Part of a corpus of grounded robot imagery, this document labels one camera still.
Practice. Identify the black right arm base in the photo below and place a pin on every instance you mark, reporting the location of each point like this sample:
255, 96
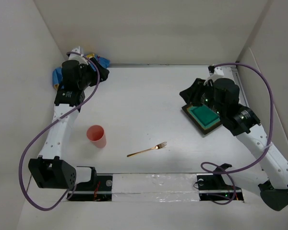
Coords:
212, 187

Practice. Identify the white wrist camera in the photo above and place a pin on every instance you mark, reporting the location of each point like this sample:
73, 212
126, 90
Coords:
214, 74
77, 54

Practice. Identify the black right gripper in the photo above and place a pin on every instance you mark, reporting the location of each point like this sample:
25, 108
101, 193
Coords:
191, 94

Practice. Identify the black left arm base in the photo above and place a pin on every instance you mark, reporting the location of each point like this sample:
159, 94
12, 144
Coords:
96, 190

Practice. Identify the green square plate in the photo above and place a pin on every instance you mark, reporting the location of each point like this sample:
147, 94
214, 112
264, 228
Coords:
204, 119

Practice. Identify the pink plastic cup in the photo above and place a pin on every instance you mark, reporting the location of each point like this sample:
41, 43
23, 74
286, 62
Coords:
96, 135

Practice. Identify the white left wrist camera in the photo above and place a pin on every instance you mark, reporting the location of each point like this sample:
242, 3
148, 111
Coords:
77, 54

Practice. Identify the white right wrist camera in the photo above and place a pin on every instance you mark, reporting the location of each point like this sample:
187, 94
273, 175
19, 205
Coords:
214, 74

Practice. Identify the blue cartoon placemat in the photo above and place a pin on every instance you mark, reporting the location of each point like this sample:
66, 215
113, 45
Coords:
57, 75

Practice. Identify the gold fork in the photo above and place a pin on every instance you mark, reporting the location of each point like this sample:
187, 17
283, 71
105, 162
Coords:
157, 147

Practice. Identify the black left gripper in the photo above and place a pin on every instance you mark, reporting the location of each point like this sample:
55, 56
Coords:
95, 74

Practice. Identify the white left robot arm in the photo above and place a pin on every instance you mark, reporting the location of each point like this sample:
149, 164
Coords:
49, 169

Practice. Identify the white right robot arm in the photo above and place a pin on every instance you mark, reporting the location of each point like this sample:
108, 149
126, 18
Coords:
222, 97

